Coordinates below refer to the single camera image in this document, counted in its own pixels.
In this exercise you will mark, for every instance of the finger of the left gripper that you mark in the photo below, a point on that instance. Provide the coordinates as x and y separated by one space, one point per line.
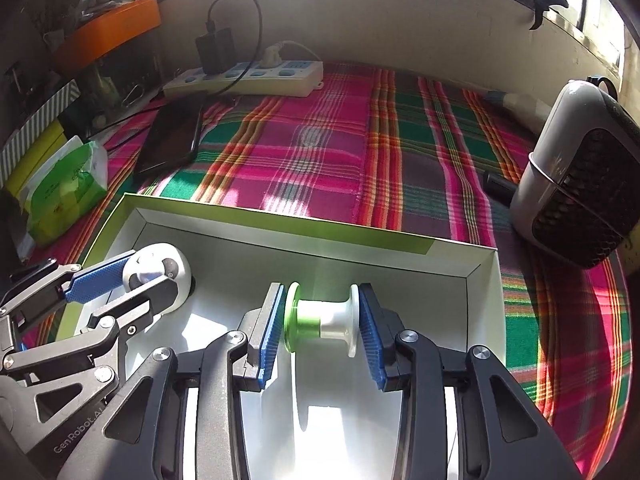
108 328
100 277

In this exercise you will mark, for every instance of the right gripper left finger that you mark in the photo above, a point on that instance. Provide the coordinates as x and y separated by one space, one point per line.
140 434

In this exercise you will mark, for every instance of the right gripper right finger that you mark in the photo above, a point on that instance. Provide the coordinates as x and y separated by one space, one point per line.
501 433

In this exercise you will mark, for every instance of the round white dome massager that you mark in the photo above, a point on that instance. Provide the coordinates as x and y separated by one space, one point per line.
155 260

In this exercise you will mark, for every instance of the green white spool roller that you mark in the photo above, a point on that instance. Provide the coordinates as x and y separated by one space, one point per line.
315 319

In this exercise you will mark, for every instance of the green tissue pack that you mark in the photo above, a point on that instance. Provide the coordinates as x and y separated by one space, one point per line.
63 189

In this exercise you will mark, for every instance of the yellow box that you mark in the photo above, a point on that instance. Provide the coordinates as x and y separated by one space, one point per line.
50 140

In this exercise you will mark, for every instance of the white green cardboard box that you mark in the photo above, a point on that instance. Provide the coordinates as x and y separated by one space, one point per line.
321 416

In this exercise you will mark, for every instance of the black smartphone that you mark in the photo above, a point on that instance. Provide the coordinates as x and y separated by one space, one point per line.
173 138

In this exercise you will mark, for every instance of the striped white box lid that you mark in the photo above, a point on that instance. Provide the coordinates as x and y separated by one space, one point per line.
23 138

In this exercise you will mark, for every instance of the orange box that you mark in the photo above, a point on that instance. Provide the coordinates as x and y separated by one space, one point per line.
105 34

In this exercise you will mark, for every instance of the grey black mini heater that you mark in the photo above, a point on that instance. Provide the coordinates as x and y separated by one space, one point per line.
578 197

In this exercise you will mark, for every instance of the black charger adapter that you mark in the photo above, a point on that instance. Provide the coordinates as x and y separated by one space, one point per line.
216 49

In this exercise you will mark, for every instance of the white power strip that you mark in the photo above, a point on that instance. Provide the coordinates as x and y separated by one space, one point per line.
290 78

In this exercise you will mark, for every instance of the white plug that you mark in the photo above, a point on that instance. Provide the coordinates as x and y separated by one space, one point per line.
272 55

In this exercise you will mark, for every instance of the plaid pink green cloth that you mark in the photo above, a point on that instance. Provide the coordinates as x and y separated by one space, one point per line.
407 153

